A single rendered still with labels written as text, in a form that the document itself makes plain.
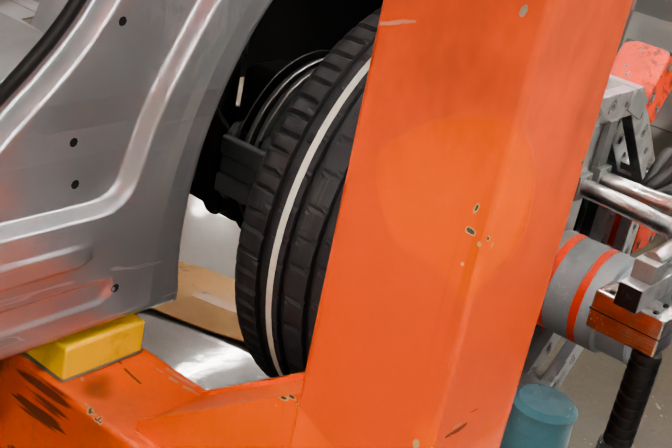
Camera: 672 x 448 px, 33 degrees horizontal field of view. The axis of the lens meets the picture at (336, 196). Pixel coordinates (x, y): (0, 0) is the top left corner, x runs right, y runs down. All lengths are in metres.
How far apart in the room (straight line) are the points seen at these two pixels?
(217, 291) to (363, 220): 2.13
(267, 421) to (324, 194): 0.32
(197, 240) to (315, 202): 2.05
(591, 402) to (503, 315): 2.04
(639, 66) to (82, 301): 0.84
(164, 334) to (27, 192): 1.65
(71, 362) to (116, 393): 0.07
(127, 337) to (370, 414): 0.50
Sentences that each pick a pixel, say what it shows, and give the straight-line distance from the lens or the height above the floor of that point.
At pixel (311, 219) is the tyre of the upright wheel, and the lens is 1.41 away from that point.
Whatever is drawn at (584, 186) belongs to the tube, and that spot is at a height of 1.01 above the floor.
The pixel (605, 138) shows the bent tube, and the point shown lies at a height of 1.06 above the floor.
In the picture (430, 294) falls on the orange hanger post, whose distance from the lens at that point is 1.01.
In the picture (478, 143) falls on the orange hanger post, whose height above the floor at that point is 1.20.
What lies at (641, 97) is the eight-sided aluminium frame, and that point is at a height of 1.11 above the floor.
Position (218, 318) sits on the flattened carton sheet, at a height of 0.01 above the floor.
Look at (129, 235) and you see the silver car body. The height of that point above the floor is 0.87.
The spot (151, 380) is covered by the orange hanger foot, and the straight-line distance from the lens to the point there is 1.49.
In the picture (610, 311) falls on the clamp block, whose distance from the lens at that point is 1.36.
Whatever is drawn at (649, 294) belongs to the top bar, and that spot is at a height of 0.97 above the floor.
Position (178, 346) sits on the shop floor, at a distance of 2.89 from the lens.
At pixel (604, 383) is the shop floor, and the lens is 3.21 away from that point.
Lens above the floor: 1.49
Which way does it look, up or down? 22 degrees down
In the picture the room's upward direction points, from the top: 12 degrees clockwise
